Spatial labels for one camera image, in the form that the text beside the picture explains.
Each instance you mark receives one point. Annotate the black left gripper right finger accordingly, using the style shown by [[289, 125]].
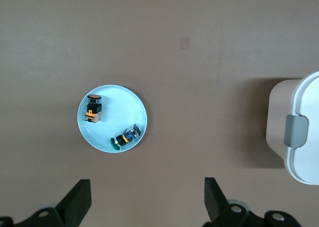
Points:
[[214, 199]]

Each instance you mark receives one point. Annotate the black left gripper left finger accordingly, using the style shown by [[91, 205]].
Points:
[[74, 202]]

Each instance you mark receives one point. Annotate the orange push button switch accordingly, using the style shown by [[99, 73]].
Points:
[[93, 110]]

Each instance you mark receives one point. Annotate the small blue black object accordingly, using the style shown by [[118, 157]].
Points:
[[127, 137]]

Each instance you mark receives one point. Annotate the light blue round plate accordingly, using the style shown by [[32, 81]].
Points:
[[117, 107]]

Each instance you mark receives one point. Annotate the white lidded container box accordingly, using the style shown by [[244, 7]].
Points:
[[306, 142]]

